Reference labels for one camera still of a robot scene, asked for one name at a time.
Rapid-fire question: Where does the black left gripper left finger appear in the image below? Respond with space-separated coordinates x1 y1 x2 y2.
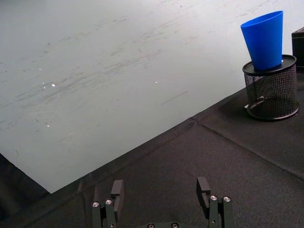
91 179 124 228

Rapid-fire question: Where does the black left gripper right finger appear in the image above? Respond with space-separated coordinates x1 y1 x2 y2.
196 176 234 228

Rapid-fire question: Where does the black table cloth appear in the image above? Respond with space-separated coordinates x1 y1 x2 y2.
0 68 304 228

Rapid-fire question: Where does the black mesh pen holder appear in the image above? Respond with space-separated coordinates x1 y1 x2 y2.
242 54 300 122

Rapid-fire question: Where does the blue plastic cup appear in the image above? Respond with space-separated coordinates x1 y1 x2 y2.
240 10 284 71

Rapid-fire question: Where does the black box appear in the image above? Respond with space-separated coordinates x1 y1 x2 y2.
291 26 304 70

